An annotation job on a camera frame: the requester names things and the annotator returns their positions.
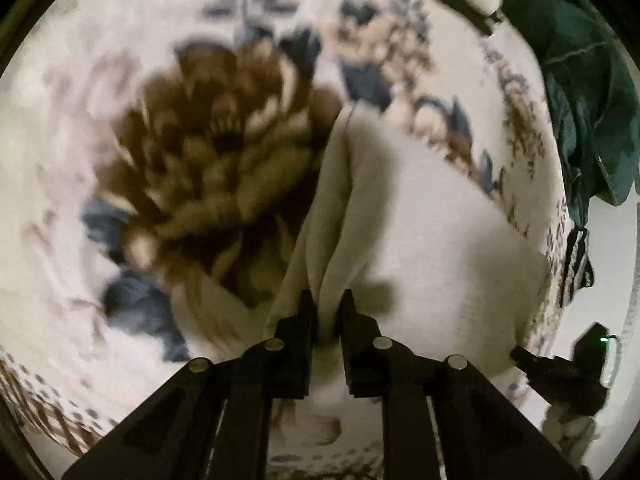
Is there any beige knit garment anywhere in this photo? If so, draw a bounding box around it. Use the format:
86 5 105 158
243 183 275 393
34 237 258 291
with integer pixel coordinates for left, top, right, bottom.
171 105 549 416

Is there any floral bed blanket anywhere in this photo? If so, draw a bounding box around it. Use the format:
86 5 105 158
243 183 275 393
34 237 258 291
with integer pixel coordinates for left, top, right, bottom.
0 0 582 480

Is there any brown checked dotted cloth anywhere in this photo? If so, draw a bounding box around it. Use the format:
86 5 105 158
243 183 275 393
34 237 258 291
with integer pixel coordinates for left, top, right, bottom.
1 349 118 456

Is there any dark green blanket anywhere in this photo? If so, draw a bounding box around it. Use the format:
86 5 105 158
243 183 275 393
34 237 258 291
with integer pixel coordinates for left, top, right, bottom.
501 0 639 226

